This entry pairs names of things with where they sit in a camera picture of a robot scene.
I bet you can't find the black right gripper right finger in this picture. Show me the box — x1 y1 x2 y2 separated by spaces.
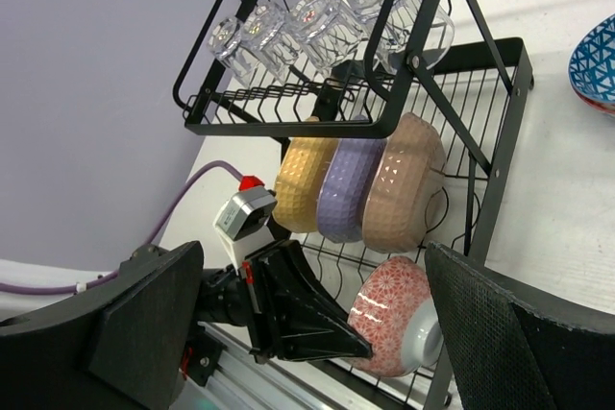
425 243 614 409

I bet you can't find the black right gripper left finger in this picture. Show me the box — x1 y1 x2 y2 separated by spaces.
1 241 204 409

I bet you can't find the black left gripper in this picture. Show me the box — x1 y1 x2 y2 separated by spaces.
193 240 373 362

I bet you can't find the orange patterned ceramic bowl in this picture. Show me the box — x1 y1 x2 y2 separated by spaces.
577 93 615 117

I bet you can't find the blue triangle patterned bowl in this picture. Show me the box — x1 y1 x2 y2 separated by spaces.
568 15 615 107

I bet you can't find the pink floral patterned bowl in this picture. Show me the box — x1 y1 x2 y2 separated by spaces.
347 255 443 377

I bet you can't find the yellow textured bowl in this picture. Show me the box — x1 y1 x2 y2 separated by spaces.
273 136 339 233

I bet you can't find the purple textured bowl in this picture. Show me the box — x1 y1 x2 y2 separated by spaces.
316 137 386 244

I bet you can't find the brown textured bowl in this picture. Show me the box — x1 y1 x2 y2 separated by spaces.
362 112 446 253

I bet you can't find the clear drinking glass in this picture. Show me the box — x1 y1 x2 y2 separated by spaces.
347 0 455 75
286 0 366 77
207 16 264 89
240 2 301 84

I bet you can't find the aluminium mounting rail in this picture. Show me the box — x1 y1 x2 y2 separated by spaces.
171 323 378 409

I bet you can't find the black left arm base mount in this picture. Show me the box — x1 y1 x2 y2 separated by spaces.
180 330 226 387

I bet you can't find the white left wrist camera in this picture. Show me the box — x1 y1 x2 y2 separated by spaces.
213 186 277 270

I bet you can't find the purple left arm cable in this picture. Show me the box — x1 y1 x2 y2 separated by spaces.
0 159 266 296

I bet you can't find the black wire dish rack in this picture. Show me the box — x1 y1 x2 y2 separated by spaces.
172 0 534 409

